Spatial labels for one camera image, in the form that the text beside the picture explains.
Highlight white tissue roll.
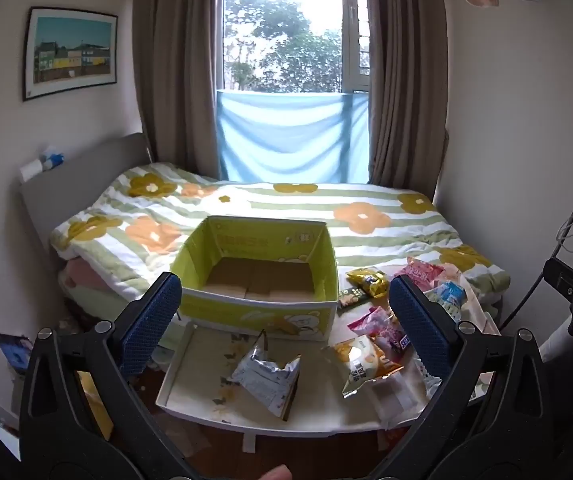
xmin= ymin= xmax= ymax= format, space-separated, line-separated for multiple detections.
xmin=19 ymin=158 xmax=45 ymax=183

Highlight pink striped snack packet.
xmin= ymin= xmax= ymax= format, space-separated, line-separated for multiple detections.
xmin=393 ymin=257 xmax=445 ymax=292

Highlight gold snack packet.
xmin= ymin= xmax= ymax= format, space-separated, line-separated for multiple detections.
xmin=345 ymin=267 xmax=390 ymax=299

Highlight pink folded blanket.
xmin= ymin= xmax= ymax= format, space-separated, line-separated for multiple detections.
xmin=62 ymin=259 xmax=120 ymax=292

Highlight brown curtain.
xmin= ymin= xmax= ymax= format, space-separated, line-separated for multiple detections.
xmin=363 ymin=0 xmax=450 ymax=197
xmin=131 ymin=0 xmax=228 ymax=181

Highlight window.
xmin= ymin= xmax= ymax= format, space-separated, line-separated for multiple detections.
xmin=224 ymin=0 xmax=373 ymax=96

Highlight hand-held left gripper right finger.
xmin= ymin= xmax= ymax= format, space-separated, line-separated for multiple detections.
xmin=389 ymin=275 xmax=554 ymax=480

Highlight floral striped quilt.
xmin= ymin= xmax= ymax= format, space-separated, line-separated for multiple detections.
xmin=49 ymin=162 xmax=512 ymax=307

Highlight yellow flat object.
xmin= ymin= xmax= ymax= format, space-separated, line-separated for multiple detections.
xmin=75 ymin=370 xmax=115 ymax=442

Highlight grey bed headboard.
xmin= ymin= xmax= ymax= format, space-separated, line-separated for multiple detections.
xmin=19 ymin=132 xmax=153 ymax=262

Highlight blue and white bottle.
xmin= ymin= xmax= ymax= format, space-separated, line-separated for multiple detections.
xmin=41 ymin=145 xmax=66 ymax=172

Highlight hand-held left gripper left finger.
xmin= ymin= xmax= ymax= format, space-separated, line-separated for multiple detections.
xmin=19 ymin=272 xmax=202 ymax=480

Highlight torn silver snack packet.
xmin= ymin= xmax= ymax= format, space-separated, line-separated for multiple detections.
xmin=230 ymin=330 xmax=303 ymax=420

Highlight framed landscape picture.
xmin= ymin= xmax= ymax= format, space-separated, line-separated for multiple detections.
xmin=22 ymin=6 xmax=118 ymax=102

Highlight green cardboard box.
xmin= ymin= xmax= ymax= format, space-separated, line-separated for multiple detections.
xmin=169 ymin=216 xmax=339 ymax=343

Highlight dark green biscuit packet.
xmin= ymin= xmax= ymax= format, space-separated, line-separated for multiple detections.
xmin=337 ymin=287 xmax=370 ymax=310

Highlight blue photo book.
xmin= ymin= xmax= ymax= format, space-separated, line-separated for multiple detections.
xmin=0 ymin=332 xmax=35 ymax=376

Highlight light blue cloth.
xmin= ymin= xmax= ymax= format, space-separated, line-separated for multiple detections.
xmin=215 ymin=89 xmax=371 ymax=184

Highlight yellow snack packet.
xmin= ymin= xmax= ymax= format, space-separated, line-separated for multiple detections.
xmin=322 ymin=335 xmax=403 ymax=401

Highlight blue snack packet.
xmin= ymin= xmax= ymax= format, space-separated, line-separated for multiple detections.
xmin=423 ymin=280 xmax=468 ymax=322

